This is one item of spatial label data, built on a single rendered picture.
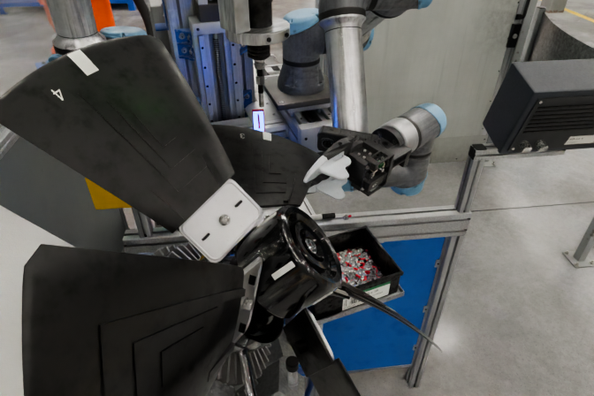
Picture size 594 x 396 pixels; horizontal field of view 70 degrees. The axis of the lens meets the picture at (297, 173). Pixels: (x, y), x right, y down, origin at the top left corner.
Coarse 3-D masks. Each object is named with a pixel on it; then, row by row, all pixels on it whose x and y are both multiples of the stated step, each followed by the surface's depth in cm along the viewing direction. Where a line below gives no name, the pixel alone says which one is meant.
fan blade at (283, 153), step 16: (224, 128) 79; (240, 128) 81; (224, 144) 76; (240, 144) 77; (256, 144) 78; (272, 144) 79; (288, 144) 82; (240, 160) 73; (256, 160) 74; (272, 160) 74; (288, 160) 76; (304, 160) 78; (240, 176) 70; (256, 176) 70; (272, 176) 70; (288, 176) 71; (304, 176) 73; (256, 192) 66; (272, 192) 67; (288, 192) 67; (304, 192) 68
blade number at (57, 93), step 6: (54, 84) 46; (60, 84) 47; (42, 90) 46; (48, 90) 46; (54, 90) 46; (60, 90) 47; (66, 90) 47; (54, 96) 46; (60, 96) 46; (66, 96) 47; (72, 96) 47; (60, 102) 46; (66, 102) 47
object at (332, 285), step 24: (288, 216) 52; (240, 240) 53; (264, 240) 49; (288, 240) 48; (312, 240) 55; (240, 264) 50; (264, 264) 48; (312, 264) 50; (336, 264) 55; (264, 288) 48; (288, 288) 48; (312, 288) 48; (336, 288) 51; (264, 312) 52; (288, 312) 50; (264, 336) 52
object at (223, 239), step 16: (224, 192) 52; (240, 192) 53; (208, 208) 51; (224, 208) 52; (240, 208) 53; (256, 208) 54; (192, 224) 50; (208, 224) 51; (240, 224) 53; (192, 240) 50; (208, 240) 51; (224, 240) 51; (208, 256) 50; (224, 256) 51
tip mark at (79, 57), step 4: (72, 52) 49; (76, 52) 49; (80, 52) 49; (68, 56) 48; (72, 56) 49; (76, 56) 49; (80, 56) 49; (84, 56) 49; (72, 60) 48; (76, 60) 49; (80, 60) 49; (84, 60) 49; (88, 60) 50; (76, 64) 49; (80, 64) 49; (84, 64) 49; (88, 64) 49; (92, 64) 50; (80, 68) 49; (84, 68) 49; (88, 68) 49; (92, 68) 49; (96, 68) 50; (88, 72) 49; (92, 72) 49
